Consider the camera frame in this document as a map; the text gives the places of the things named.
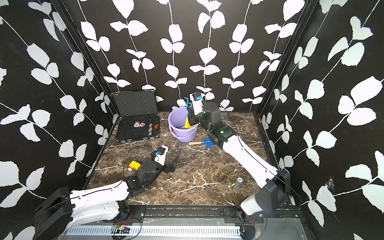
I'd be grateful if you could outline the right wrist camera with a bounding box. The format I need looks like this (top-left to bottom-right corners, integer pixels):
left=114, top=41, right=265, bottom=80
left=190, top=92, right=203, bottom=115

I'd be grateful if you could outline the blue rake yellow handle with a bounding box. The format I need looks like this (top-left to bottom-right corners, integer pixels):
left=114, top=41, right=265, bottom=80
left=185, top=97, right=194, bottom=129

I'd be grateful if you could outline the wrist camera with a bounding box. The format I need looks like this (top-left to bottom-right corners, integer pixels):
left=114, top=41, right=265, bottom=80
left=151, top=145, right=168, bottom=166
left=190, top=92, right=203, bottom=115

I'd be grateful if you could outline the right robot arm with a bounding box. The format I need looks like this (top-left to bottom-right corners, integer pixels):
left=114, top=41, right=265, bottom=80
left=188, top=100, right=291, bottom=216

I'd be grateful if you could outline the black front rail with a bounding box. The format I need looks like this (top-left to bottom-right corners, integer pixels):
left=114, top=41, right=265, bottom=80
left=109, top=205, right=305, bottom=226

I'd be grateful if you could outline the open black tool case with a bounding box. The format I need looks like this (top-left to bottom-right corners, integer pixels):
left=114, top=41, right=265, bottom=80
left=111, top=90, right=160, bottom=143

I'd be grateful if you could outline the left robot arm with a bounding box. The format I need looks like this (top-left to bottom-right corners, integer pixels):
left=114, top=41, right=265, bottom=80
left=33, top=159, right=177, bottom=240

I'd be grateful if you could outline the purple plastic bucket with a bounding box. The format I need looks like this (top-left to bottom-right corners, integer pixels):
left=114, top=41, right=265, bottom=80
left=168, top=108, right=198, bottom=143

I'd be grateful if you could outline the blue metal trowel wooden handle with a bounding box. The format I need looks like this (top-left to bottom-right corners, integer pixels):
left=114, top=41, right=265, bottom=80
left=188, top=139, right=215, bottom=147

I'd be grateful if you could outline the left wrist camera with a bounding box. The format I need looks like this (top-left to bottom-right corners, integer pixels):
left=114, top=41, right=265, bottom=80
left=151, top=145, right=168, bottom=166

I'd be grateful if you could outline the yellow red toy car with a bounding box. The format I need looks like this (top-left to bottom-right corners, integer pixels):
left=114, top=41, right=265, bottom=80
left=128, top=161, right=142, bottom=172

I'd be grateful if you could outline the white perforated strip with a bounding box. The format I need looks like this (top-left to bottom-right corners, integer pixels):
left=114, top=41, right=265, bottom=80
left=66, top=226, right=241, bottom=238

